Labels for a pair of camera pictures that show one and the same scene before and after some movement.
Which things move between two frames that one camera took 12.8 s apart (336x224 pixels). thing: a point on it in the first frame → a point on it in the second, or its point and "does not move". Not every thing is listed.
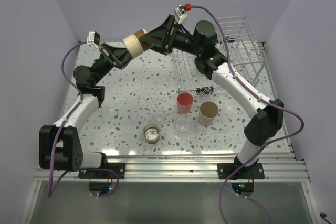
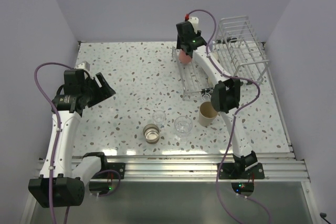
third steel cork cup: [151, 133] does not move
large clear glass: [182, 127] does not move
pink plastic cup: [185, 101] → [184, 58]
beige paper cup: [208, 112] does not move
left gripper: [118, 57] → [104, 92]
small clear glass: [159, 117] does not move
